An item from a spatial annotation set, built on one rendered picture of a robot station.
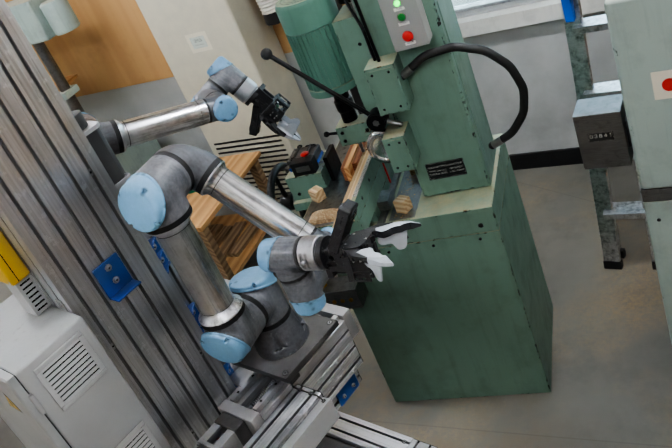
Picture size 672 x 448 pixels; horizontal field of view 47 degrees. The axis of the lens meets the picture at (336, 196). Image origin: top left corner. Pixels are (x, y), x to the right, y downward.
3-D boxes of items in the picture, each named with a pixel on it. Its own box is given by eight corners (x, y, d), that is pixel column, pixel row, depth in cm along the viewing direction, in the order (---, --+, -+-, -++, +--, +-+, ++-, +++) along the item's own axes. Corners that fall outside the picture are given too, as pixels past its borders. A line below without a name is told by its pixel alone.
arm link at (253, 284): (297, 297, 202) (277, 257, 196) (274, 333, 193) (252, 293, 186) (260, 297, 209) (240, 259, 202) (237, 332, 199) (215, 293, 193)
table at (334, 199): (325, 151, 289) (319, 138, 286) (401, 135, 277) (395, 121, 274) (277, 250, 241) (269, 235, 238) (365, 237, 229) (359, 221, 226)
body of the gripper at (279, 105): (286, 115, 239) (256, 90, 236) (270, 131, 244) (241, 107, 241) (293, 103, 245) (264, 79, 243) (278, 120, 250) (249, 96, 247)
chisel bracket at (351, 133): (348, 140, 255) (339, 118, 251) (387, 131, 250) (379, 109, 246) (343, 151, 250) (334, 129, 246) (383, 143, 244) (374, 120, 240)
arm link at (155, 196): (276, 328, 194) (180, 147, 168) (248, 372, 183) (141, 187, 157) (239, 327, 200) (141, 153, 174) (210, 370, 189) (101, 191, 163)
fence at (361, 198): (391, 122, 275) (386, 109, 272) (396, 122, 274) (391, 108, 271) (354, 221, 227) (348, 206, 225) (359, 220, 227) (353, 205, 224)
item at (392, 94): (385, 103, 228) (369, 58, 220) (414, 97, 224) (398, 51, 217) (380, 117, 221) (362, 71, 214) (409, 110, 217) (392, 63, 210)
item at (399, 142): (399, 158, 237) (386, 125, 232) (420, 153, 234) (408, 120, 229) (393, 174, 230) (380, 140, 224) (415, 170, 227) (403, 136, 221)
